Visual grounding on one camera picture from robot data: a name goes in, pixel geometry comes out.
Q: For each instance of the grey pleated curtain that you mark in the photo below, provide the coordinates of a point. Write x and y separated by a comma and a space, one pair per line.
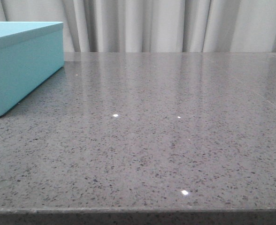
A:
154, 25

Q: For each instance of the light blue storage box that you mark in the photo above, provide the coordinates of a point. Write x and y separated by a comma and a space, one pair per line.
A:
30, 52

